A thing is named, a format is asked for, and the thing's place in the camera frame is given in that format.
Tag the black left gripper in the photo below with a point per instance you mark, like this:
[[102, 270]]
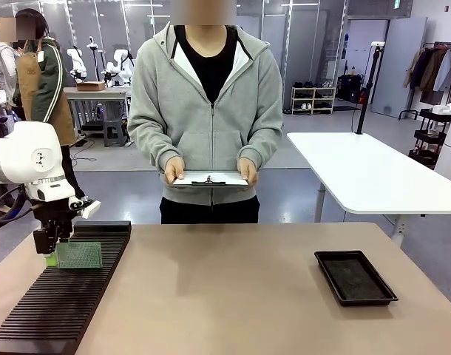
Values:
[[57, 214]]

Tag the person's left hand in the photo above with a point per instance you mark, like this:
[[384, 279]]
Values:
[[247, 171]]

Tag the person in grey hoodie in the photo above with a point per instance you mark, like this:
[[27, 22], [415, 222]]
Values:
[[207, 129]]

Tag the person's left forearm grey sleeve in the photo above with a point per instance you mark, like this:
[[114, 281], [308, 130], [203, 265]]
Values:
[[262, 148]]

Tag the white side table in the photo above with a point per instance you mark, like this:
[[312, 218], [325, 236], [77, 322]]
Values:
[[369, 174]]

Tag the black foam tray pad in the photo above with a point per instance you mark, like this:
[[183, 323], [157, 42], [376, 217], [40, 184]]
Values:
[[353, 279]]

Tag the black utility cart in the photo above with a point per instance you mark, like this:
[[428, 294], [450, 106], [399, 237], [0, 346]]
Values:
[[430, 133]]

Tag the person in brown apron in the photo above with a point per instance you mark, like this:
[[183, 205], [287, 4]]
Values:
[[44, 81]]

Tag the green PCB board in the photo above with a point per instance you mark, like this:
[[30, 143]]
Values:
[[79, 255]]

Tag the black luggage pile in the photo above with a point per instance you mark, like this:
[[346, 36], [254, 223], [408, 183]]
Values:
[[351, 88]]

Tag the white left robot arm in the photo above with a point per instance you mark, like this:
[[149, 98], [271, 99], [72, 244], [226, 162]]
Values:
[[18, 155]]

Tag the coat rack with jackets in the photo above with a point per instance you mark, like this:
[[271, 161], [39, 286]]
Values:
[[430, 70]]

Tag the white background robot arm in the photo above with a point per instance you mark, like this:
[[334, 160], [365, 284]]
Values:
[[120, 66], [77, 63]]

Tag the grey background workbench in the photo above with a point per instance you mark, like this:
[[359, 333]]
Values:
[[96, 96]]

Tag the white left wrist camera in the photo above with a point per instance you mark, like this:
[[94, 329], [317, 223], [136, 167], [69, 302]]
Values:
[[87, 208]]

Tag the black pole with camera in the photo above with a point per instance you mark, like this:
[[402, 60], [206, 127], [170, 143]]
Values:
[[366, 92]]

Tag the black plastic tray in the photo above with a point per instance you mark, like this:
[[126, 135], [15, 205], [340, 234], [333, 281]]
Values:
[[321, 259]]

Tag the clipboard with white paper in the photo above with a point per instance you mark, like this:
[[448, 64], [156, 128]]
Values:
[[210, 179]]

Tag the person's right forearm grey sleeve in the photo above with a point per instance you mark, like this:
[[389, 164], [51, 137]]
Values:
[[151, 148]]

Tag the person's right hand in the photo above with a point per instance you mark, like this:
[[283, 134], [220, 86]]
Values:
[[173, 171]]

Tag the wooden shoe rack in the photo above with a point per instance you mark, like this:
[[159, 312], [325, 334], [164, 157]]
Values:
[[313, 98]]

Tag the black slotted PCB rack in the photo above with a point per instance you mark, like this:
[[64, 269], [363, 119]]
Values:
[[63, 296]]

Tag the grey plastic stool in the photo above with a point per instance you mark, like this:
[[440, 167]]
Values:
[[114, 133]]

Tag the brown cardboard box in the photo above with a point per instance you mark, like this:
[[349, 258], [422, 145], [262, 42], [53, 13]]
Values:
[[90, 86]]

